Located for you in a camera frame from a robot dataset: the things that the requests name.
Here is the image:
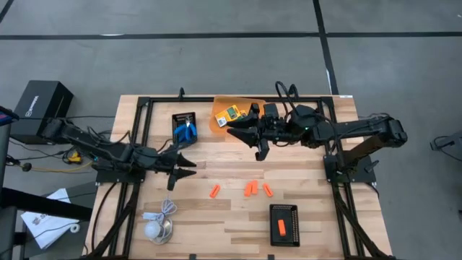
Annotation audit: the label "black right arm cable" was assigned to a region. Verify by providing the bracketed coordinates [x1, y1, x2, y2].
[274, 81, 300, 113]

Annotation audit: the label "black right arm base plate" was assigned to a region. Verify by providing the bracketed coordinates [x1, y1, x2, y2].
[323, 153, 377, 184]

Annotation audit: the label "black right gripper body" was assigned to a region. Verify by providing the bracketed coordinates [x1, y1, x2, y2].
[255, 114, 295, 163]

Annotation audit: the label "orange translucent plastic bin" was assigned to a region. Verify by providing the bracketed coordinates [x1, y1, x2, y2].
[209, 95, 267, 135]

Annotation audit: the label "computer monitor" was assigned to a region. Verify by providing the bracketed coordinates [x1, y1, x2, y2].
[0, 105, 20, 127]

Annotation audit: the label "black aluminium table frame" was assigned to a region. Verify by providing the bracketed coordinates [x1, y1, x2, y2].
[82, 94, 398, 260]

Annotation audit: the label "small black mesh basket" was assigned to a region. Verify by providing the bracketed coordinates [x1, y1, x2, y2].
[171, 111, 198, 140]

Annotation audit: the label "yellow crayon box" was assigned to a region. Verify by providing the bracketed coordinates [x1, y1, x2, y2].
[214, 104, 248, 129]

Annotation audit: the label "white USB cable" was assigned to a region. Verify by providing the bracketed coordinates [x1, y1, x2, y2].
[142, 196, 178, 243]

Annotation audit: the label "blue-handled pliers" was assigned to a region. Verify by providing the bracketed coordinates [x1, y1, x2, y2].
[173, 120, 199, 144]

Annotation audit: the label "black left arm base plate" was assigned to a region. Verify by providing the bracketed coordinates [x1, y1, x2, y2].
[95, 158, 147, 184]

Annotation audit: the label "large black mesh basket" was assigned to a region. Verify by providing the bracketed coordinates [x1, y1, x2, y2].
[269, 203, 301, 248]

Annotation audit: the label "black cardboard box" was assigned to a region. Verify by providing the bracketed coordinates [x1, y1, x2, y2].
[9, 79, 74, 146]

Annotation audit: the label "white round lamp bulb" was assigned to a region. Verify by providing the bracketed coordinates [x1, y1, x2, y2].
[144, 220, 162, 239]

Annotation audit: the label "brass round lamp base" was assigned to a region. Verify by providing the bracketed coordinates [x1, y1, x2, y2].
[147, 217, 174, 246]

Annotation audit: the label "black desk bar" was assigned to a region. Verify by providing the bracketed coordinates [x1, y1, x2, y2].
[0, 186, 94, 222]

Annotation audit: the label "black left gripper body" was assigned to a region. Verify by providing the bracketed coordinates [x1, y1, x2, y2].
[144, 146, 181, 192]

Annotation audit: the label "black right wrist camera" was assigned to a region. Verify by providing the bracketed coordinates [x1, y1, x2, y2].
[263, 103, 279, 122]

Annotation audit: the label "yellow cable with connector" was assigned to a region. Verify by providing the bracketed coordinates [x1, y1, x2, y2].
[30, 151, 94, 173]

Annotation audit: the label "white paper sheets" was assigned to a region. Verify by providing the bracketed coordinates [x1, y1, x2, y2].
[20, 187, 80, 250]

